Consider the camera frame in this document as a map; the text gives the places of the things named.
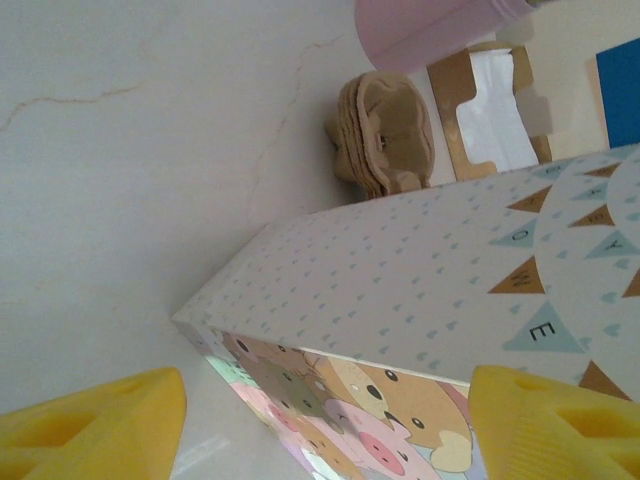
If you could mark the stack of white napkins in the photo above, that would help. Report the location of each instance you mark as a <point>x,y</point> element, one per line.
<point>495,130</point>

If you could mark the white cartoon print gift bag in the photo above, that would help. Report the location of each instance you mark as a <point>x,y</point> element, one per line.
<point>400,280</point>

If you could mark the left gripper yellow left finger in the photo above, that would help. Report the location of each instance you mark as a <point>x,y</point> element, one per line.
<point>90,430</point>

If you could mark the stack of pulp cup carriers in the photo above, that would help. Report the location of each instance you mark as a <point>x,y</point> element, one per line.
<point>395,130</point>

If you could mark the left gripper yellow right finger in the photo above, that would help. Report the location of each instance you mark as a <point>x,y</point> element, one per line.
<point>550,430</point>

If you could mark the brown cardboard napkin tray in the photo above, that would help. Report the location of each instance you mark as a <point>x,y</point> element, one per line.
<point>445,100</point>

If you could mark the pink straw holder cup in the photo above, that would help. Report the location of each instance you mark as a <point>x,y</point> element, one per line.
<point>425,30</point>

